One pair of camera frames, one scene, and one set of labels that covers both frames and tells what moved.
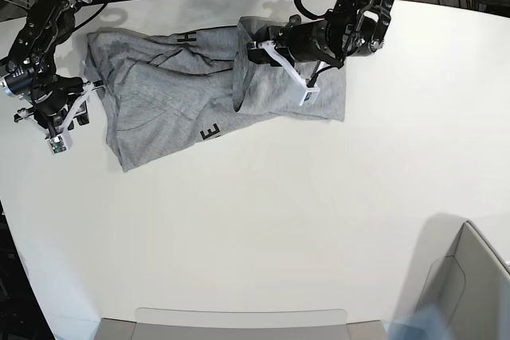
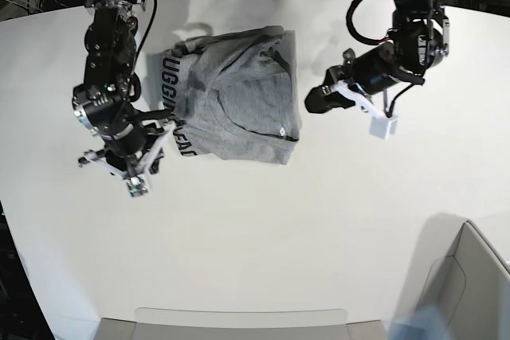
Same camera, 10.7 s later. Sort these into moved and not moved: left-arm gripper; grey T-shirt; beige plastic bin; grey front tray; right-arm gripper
Moved: left-arm gripper; grey T-shirt; right-arm gripper
Not moved: grey front tray; beige plastic bin
